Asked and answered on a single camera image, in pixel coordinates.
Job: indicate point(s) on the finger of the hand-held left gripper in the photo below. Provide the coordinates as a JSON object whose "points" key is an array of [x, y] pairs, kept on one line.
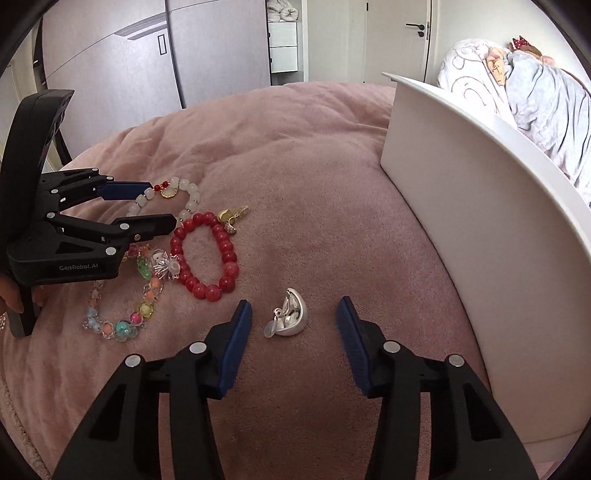
{"points": [[124, 190], [154, 226]]}

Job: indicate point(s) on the grey wardrobe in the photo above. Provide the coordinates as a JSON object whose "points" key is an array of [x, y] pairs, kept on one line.
{"points": [[138, 55]]}

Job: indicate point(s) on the pink plush toy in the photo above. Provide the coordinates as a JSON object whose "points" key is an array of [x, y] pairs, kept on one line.
{"points": [[496, 67]]}

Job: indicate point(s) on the white door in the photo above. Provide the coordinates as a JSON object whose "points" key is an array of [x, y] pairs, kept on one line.
{"points": [[392, 50]]}

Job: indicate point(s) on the person's left hand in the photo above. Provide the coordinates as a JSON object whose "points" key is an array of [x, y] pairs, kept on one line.
{"points": [[11, 297]]}

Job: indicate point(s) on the folded white towels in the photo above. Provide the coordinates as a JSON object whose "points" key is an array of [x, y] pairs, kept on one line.
{"points": [[282, 11]]}

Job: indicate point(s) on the white bed board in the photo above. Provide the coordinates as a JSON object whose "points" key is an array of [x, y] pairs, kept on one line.
{"points": [[461, 207]]}

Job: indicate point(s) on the silver earring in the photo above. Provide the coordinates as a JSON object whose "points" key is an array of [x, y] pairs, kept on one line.
{"points": [[295, 318]]}

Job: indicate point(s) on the gold earring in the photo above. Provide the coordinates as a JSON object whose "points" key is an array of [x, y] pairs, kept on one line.
{"points": [[226, 214]]}

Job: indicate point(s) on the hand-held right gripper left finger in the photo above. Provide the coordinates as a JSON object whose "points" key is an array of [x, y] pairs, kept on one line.
{"points": [[236, 341]]}

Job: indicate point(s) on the red dotted bow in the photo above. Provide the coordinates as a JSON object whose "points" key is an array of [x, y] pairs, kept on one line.
{"points": [[521, 43]]}

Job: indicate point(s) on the pink blanket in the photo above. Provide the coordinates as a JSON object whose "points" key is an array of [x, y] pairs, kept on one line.
{"points": [[300, 184]]}

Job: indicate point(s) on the grey blanket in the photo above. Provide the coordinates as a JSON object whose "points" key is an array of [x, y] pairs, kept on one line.
{"points": [[549, 101]]}

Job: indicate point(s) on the white patterned blanket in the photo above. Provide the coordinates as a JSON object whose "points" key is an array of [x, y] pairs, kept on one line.
{"points": [[461, 69]]}

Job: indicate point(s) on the white drawer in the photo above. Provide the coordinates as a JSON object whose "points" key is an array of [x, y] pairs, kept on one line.
{"points": [[284, 59], [282, 33]]}

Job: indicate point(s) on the white shelf unit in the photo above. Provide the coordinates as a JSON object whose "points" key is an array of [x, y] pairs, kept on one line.
{"points": [[301, 46]]}

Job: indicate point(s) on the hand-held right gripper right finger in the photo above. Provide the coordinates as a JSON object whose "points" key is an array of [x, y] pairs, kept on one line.
{"points": [[352, 341]]}

